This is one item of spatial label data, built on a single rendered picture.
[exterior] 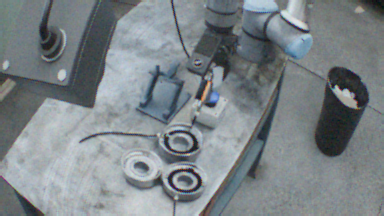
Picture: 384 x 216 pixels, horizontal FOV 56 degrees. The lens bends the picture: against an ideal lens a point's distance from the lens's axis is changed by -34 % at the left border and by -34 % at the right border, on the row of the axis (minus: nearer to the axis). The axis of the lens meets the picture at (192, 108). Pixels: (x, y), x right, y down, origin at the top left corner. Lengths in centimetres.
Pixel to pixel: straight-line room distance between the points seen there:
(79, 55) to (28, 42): 3
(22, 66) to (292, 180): 221
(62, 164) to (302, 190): 139
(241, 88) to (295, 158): 101
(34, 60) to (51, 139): 116
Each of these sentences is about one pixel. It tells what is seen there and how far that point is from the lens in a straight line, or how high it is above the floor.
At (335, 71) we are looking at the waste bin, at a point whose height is 40.
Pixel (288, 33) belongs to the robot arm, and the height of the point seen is 101.
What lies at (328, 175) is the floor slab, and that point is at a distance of 243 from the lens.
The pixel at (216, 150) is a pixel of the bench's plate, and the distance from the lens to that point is 132.
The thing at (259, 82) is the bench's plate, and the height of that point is 80.
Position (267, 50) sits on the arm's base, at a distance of 159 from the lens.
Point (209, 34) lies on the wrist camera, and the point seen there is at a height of 110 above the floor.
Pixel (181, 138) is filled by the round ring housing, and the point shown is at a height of 82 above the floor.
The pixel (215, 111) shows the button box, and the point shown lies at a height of 85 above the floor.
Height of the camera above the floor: 179
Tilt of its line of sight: 45 degrees down
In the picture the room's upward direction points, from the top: 8 degrees clockwise
